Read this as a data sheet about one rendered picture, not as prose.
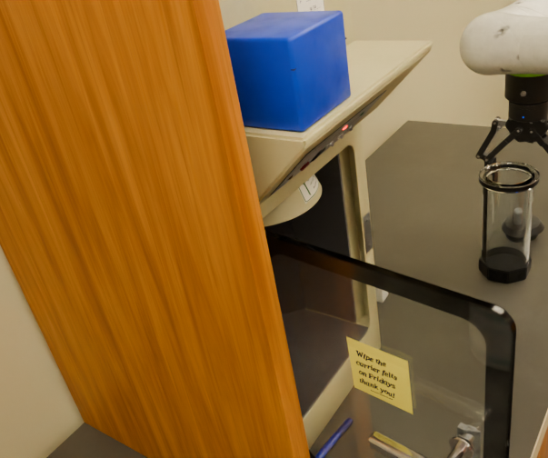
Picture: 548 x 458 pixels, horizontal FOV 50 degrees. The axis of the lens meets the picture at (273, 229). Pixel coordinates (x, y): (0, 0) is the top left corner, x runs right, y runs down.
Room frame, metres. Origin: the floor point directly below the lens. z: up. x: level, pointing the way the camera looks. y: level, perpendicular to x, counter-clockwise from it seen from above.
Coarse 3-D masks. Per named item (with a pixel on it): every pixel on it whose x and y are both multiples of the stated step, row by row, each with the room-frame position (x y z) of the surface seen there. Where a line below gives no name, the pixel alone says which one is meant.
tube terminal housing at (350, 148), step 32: (224, 0) 0.64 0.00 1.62; (256, 0) 0.68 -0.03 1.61; (288, 0) 0.72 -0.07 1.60; (352, 32) 0.83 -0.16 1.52; (352, 128) 0.81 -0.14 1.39; (320, 160) 0.74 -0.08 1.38; (352, 160) 0.85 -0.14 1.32; (288, 192) 0.68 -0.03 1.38; (352, 192) 0.85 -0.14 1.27; (352, 224) 0.84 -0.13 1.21; (352, 256) 0.83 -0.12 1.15
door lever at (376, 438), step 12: (372, 444) 0.41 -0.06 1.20; (384, 444) 0.41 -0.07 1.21; (396, 444) 0.40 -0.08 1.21; (456, 444) 0.39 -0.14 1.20; (468, 444) 0.39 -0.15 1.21; (396, 456) 0.39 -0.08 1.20; (408, 456) 0.39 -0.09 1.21; (420, 456) 0.38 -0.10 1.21; (456, 456) 0.38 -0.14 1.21; (468, 456) 0.38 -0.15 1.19
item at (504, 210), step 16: (480, 176) 1.00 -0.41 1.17; (496, 176) 1.03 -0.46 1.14; (512, 176) 1.02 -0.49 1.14; (528, 176) 0.99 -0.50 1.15; (496, 192) 0.95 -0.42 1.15; (528, 192) 0.95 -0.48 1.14; (496, 208) 0.96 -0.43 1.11; (512, 208) 0.95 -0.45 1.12; (528, 208) 0.95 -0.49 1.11; (496, 224) 0.96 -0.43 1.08; (512, 224) 0.95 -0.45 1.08; (528, 224) 0.95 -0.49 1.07; (496, 240) 0.96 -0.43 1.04; (512, 240) 0.95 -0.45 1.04; (528, 240) 0.96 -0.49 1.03; (496, 256) 0.96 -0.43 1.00; (512, 256) 0.94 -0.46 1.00; (528, 256) 0.96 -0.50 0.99
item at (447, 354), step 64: (320, 256) 0.51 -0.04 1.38; (320, 320) 0.52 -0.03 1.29; (384, 320) 0.45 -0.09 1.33; (448, 320) 0.40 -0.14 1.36; (512, 320) 0.37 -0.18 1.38; (320, 384) 0.53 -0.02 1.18; (448, 384) 0.40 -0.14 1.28; (512, 384) 0.36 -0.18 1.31; (320, 448) 0.54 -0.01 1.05; (448, 448) 0.40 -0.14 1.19
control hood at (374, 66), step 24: (360, 48) 0.79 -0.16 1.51; (384, 48) 0.76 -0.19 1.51; (408, 48) 0.74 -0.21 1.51; (360, 72) 0.69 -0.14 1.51; (384, 72) 0.67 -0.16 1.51; (408, 72) 0.76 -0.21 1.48; (360, 96) 0.61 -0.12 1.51; (384, 96) 0.77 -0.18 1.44; (336, 120) 0.56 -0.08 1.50; (360, 120) 0.76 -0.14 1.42; (264, 144) 0.55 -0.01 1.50; (288, 144) 0.53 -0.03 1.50; (312, 144) 0.54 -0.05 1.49; (264, 168) 0.55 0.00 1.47; (288, 168) 0.54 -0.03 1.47; (264, 192) 0.56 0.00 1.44
